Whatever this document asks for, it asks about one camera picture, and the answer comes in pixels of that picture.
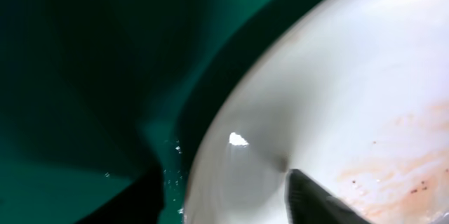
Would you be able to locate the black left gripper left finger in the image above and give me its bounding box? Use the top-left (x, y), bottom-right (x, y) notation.
top-left (76, 164), bottom-right (164, 224)

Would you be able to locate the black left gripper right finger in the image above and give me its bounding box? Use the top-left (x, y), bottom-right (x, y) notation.
top-left (286, 169), bottom-right (370, 224)

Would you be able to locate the white plate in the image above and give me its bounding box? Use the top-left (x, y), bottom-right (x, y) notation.
top-left (182, 0), bottom-right (448, 223)

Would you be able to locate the teal plastic tray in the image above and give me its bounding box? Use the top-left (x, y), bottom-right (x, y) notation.
top-left (1, 0), bottom-right (321, 223)

